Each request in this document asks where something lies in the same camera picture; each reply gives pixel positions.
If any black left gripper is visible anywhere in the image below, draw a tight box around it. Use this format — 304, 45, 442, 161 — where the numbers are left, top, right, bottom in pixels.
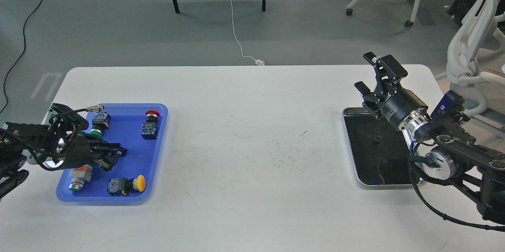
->
60, 134, 127, 172

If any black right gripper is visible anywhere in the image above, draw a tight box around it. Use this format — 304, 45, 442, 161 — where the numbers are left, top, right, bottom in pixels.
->
355, 51, 429, 131

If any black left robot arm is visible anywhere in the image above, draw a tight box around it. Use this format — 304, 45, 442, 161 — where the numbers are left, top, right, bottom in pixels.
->
1, 103, 127, 197

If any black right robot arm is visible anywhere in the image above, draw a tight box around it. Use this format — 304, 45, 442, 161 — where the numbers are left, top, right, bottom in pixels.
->
355, 51, 504, 232

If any blue plastic tray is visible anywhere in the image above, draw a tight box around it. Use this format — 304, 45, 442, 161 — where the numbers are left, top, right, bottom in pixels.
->
56, 103, 169, 205

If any silver metal tray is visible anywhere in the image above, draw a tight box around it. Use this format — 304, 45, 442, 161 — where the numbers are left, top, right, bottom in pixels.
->
342, 108, 411, 188

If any white office chair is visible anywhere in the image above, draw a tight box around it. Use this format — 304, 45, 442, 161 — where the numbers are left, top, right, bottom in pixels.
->
440, 0, 504, 129

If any black cabinet corner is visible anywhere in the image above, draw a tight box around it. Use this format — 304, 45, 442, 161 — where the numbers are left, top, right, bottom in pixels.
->
447, 0, 505, 30

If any yellow push button switch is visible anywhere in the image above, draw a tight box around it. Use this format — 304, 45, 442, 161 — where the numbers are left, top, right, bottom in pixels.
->
106, 175, 146, 196

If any orange grey indicator switch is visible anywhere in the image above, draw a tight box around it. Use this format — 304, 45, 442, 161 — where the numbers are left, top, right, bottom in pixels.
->
69, 164, 93, 192

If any green push button switch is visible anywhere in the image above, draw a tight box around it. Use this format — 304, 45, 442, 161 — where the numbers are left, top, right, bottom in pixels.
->
88, 112, 111, 140

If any red push button switch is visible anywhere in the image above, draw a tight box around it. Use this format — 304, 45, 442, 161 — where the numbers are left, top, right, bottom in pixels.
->
141, 110, 160, 140

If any black cable on floor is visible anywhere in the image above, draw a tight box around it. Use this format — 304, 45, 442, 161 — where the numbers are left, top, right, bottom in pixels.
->
0, 0, 95, 112

